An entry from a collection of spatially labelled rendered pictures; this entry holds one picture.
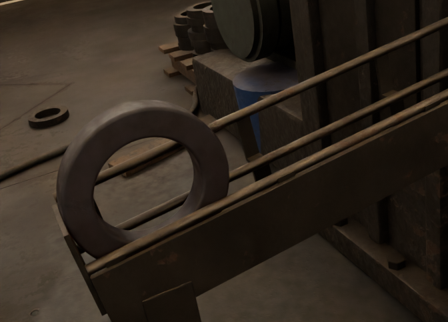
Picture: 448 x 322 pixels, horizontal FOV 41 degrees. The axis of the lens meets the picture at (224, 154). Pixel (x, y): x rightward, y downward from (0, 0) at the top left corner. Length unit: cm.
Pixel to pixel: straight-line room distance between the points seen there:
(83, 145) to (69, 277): 113
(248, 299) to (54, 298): 51
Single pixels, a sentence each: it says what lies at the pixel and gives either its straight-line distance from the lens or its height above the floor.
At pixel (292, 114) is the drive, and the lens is 178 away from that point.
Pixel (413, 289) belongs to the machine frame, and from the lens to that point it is 136.
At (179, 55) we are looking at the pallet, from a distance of 294.
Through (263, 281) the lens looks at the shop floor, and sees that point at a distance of 152.
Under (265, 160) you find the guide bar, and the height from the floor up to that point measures 60.
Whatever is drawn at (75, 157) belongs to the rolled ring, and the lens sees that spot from 61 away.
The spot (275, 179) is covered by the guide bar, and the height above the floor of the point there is 61.
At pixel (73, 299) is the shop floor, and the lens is 163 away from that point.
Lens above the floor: 94
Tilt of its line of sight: 26 degrees down
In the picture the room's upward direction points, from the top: 10 degrees counter-clockwise
